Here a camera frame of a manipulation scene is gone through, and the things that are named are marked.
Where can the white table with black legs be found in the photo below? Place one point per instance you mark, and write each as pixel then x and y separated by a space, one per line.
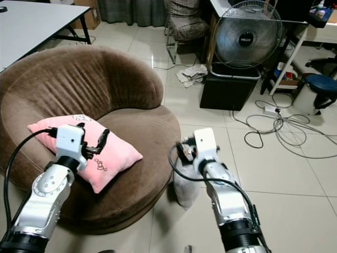
pixel 31 31

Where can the blue round stool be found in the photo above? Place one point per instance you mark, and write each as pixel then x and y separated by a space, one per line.
pixel 321 84

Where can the grey curtain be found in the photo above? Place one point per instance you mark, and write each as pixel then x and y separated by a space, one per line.
pixel 131 10

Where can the white power strip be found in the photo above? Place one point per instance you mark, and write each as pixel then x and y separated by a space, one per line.
pixel 271 109

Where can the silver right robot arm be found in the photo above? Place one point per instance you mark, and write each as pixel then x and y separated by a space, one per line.
pixel 229 200

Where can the blue capped bottle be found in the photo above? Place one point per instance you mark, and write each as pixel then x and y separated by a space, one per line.
pixel 279 70

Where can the black box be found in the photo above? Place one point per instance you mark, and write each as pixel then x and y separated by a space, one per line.
pixel 226 95

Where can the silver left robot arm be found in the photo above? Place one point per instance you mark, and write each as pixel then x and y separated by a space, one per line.
pixel 47 195

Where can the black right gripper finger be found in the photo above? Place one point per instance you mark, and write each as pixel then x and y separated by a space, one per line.
pixel 181 148

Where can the brown cardboard box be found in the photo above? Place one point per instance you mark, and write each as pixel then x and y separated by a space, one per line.
pixel 90 16

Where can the light grey pillow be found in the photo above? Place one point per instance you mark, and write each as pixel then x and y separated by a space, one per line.
pixel 184 190

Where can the chair with checked cushion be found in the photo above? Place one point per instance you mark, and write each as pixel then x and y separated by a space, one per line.
pixel 187 23

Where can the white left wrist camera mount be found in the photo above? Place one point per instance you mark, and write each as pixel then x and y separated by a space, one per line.
pixel 71 139

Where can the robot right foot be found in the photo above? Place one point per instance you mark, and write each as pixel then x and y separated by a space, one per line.
pixel 188 250

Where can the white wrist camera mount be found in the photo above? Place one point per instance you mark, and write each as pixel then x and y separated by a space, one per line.
pixel 205 143
pixel 71 139

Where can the brown round velvet sofa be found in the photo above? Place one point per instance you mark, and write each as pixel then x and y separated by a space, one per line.
pixel 84 79

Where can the pink printed pillow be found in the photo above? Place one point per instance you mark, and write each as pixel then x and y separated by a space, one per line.
pixel 122 158

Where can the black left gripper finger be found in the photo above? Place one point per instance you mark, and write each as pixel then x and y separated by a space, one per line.
pixel 106 136
pixel 99 142

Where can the crumpled white rag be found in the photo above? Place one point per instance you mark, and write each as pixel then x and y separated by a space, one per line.
pixel 194 75

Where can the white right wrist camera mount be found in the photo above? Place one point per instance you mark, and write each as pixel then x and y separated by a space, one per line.
pixel 205 143

